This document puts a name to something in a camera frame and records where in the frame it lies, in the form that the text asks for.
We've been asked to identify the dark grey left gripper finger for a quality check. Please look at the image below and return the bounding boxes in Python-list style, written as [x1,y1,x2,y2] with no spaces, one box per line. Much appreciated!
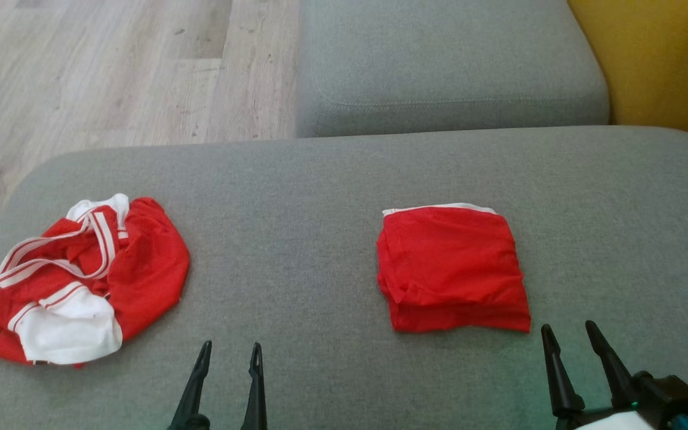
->
[241,342,268,430]
[168,340,213,430]

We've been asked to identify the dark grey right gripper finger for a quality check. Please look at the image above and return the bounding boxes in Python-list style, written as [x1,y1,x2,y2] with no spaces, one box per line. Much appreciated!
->
[586,321,640,410]
[541,324,586,419]

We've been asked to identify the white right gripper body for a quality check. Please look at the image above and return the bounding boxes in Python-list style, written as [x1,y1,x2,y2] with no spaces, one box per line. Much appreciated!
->
[553,403,658,430]

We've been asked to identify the red white basketball jersey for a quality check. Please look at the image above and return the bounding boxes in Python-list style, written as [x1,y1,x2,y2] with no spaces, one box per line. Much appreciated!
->
[0,193,191,367]

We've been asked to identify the red garment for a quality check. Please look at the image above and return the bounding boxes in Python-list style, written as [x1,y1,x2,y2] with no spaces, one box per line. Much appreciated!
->
[377,203,532,334]

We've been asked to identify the large grey sofa seat cushion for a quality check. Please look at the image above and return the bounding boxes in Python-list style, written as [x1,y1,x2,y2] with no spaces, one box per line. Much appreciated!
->
[0,125,688,430]

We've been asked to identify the yellow sofa back cushion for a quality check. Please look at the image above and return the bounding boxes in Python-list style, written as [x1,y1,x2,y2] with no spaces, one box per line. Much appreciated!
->
[568,0,688,151]

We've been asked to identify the small grey sofa seat cushion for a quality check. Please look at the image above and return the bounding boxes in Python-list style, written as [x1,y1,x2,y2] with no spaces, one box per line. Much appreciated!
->
[295,0,610,139]

